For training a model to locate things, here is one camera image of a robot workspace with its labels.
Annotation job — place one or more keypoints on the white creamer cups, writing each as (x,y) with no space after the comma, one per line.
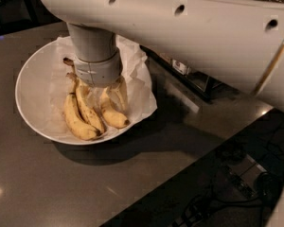
(179,67)

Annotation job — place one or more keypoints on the black power strip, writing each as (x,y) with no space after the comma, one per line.
(192,215)

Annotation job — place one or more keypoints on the white paper liner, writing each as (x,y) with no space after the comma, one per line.
(141,100)

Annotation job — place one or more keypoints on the white bowl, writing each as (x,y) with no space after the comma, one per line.
(32,88)

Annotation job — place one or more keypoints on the yellow banana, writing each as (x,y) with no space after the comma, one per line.
(88,114)
(111,116)
(74,121)

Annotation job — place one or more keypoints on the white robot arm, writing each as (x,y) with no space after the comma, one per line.
(239,42)

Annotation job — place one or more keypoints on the black wire condiment rack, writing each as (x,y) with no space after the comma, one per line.
(199,83)

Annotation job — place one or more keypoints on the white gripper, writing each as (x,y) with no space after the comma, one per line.
(97,72)

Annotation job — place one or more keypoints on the black appliance with blue light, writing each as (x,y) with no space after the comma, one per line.
(16,15)

